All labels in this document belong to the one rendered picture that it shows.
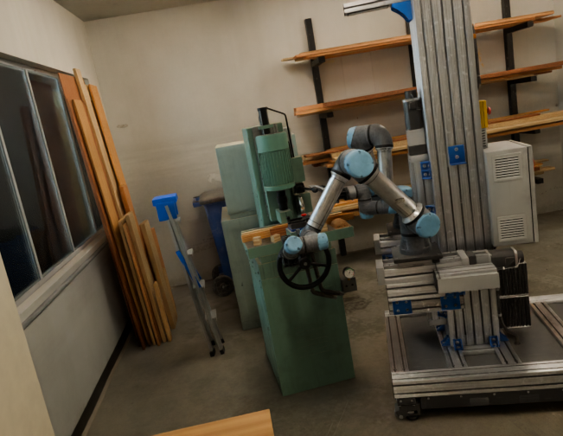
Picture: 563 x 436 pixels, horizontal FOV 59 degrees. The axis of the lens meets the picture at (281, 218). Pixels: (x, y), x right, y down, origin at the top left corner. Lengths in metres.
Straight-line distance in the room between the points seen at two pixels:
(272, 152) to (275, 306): 0.84
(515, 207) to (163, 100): 3.52
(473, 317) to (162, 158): 3.40
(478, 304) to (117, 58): 3.90
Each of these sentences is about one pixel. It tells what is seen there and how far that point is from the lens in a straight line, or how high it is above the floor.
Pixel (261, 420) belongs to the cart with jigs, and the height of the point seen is 0.53.
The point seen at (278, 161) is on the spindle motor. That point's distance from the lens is 2.74.
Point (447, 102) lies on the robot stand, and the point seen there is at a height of 1.49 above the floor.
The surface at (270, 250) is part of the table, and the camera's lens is 2.72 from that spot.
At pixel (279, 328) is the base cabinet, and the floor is 0.42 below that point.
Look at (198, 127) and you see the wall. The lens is 5.10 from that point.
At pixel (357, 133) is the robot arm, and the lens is 2.76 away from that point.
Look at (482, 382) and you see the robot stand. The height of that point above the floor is 0.19.
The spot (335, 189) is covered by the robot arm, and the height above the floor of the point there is 1.20.
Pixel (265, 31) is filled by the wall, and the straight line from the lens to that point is 5.18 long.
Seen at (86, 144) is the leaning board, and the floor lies 1.59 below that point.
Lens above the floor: 1.58
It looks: 12 degrees down
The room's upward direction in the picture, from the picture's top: 10 degrees counter-clockwise
